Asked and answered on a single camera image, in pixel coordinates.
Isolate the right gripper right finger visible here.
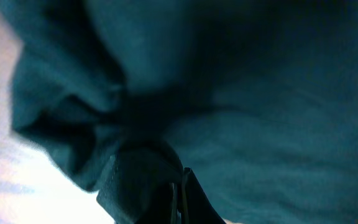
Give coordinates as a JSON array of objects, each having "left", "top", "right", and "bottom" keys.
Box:
[{"left": 180, "top": 167, "right": 225, "bottom": 224}]

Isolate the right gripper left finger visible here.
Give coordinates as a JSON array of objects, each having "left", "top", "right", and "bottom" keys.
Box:
[{"left": 136, "top": 183, "right": 178, "bottom": 224}]

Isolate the black t-shirt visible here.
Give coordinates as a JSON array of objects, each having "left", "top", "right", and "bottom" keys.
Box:
[{"left": 0, "top": 0, "right": 358, "bottom": 223}]

